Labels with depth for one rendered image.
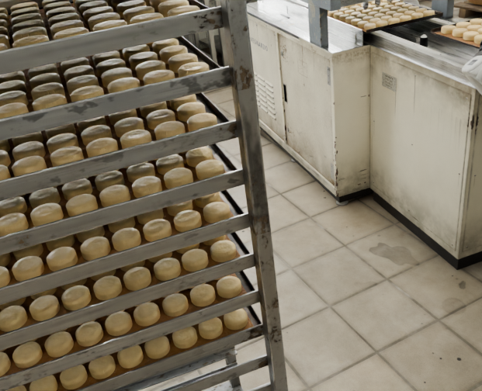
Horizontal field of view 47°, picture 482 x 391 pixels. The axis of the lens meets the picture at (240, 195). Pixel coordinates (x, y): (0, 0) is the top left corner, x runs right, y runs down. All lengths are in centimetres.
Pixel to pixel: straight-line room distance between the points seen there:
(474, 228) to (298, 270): 76
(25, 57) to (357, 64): 200
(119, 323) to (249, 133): 45
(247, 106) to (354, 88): 183
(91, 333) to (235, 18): 63
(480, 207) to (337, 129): 75
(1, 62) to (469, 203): 190
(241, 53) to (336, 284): 174
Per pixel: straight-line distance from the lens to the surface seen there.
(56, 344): 111
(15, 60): 82
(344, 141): 275
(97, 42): 82
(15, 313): 107
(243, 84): 86
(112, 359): 117
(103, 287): 105
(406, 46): 243
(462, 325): 233
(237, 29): 83
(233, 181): 95
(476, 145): 223
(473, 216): 241
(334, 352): 218
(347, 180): 286
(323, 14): 262
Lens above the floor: 160
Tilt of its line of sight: 31 degrees down
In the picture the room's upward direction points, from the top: 8 degrees counter-clockwise
